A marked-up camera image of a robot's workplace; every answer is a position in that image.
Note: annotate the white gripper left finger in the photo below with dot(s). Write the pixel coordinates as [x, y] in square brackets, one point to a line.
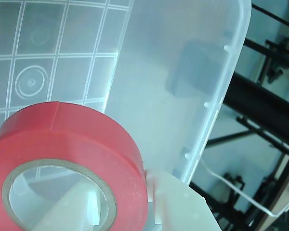
[74, 211]

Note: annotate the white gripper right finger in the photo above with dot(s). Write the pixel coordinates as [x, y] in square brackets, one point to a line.
[183, 211]

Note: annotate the red tape roll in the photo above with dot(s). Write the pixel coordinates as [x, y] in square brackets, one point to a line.
[62, 139]

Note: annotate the clear plastic storage box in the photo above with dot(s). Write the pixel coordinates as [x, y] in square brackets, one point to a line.
[159, 72]

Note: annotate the black metal furniture frame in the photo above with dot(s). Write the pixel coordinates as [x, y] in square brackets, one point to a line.
[250, 91]

